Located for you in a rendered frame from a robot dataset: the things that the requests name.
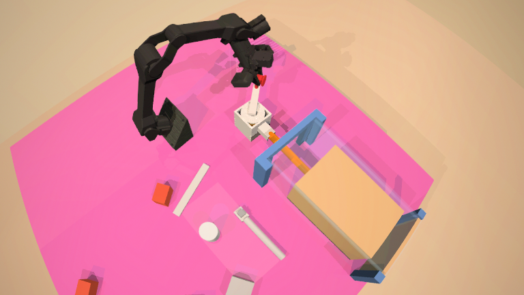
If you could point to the beige flat bar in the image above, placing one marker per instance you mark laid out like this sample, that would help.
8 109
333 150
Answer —
191 189

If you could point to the orange-red box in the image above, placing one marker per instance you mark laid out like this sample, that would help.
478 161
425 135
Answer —
86 287
162 194

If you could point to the grey cylinder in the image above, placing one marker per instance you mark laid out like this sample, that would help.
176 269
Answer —
209 232

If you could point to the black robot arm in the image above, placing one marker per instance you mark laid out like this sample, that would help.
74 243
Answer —
150 65

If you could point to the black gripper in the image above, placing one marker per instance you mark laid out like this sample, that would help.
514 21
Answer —
247 75

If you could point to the beige cube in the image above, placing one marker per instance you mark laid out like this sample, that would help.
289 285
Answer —
239 286

